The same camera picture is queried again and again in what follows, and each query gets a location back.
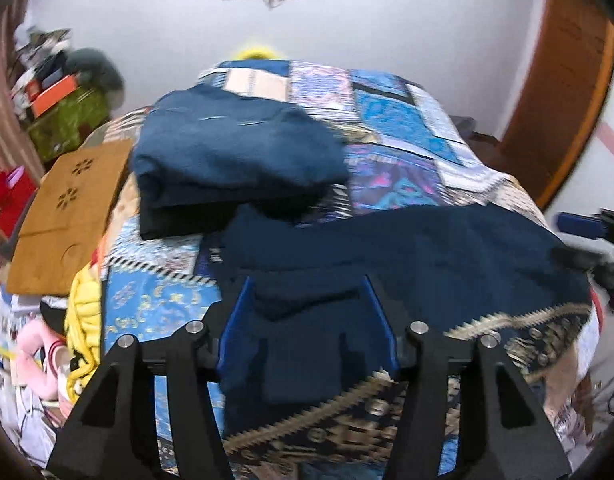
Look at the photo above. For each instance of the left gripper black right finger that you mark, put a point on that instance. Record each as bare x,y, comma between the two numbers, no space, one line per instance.
503,430

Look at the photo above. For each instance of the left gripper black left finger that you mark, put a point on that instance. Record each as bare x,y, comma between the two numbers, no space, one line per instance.
111,432

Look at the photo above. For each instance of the navy patterned large garment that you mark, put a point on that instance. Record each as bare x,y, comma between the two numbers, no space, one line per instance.
312,365

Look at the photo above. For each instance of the folded blue denim clothes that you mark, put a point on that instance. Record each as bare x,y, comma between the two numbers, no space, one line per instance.
204,152

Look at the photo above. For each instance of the yellow cloth at bedside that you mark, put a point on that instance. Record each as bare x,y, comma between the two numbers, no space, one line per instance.
83,330

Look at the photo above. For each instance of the brown wooden door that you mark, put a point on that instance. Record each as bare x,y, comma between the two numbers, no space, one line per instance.
562,97

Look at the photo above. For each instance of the brown wooden bedside board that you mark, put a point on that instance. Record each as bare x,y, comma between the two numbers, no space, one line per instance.
67,219

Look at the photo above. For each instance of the blue patchwork bed cover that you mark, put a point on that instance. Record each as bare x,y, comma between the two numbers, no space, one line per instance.
402,149

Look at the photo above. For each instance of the red bag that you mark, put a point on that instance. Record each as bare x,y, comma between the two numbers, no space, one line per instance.
16,190

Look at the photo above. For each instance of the striped maroon curtain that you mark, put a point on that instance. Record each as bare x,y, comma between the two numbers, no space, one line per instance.
16,147

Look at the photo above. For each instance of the orange box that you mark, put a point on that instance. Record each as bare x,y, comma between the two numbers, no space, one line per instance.
51,96

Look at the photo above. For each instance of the dark green plush bag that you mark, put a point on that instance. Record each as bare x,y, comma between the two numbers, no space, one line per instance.
93,68

